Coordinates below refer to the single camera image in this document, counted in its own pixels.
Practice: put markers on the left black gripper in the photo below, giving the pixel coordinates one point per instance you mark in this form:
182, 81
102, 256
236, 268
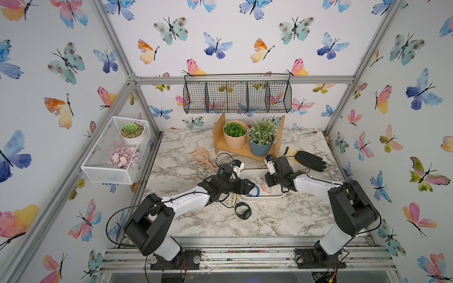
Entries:
242, 186

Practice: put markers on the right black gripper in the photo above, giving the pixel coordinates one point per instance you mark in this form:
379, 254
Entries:
269, 182

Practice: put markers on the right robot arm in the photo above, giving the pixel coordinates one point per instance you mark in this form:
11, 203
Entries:
352, 209

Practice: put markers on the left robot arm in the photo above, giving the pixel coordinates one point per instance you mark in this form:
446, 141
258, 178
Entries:
148, 225

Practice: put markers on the white storage box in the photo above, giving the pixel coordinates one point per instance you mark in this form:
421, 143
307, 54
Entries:
251, 175

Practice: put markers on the black work glove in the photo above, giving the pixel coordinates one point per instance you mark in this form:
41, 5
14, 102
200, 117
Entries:
306, 159

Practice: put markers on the wooden shelf stand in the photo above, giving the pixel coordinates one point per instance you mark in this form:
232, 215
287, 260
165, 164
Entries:
220, 143

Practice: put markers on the blue pot herb plant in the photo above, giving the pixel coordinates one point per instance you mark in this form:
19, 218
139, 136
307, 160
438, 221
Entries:
261, 137

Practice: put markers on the pink pot green plant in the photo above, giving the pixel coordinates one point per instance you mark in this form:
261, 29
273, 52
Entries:
235, 133

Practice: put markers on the pink flower decoration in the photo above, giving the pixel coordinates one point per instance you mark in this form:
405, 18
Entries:
124, 157

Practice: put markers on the succulent in white pot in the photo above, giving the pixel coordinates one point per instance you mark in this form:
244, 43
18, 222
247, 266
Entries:
131, 133

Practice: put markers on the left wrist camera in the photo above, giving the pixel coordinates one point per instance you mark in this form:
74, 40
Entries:
237, 166

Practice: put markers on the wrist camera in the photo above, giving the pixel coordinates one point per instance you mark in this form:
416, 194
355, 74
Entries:
237, 166
269, 160

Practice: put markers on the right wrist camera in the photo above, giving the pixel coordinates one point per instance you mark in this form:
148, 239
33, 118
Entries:
269, 160

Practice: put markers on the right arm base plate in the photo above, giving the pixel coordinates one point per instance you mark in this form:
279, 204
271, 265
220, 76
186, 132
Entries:
316, 257

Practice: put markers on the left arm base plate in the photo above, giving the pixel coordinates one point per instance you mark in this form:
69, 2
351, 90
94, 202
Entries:
185, 260

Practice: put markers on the black wire basket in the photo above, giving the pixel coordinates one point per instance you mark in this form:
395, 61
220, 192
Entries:
246, 94

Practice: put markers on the white mesh wall shelf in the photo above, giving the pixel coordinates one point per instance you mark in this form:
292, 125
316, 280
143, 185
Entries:
95, 165

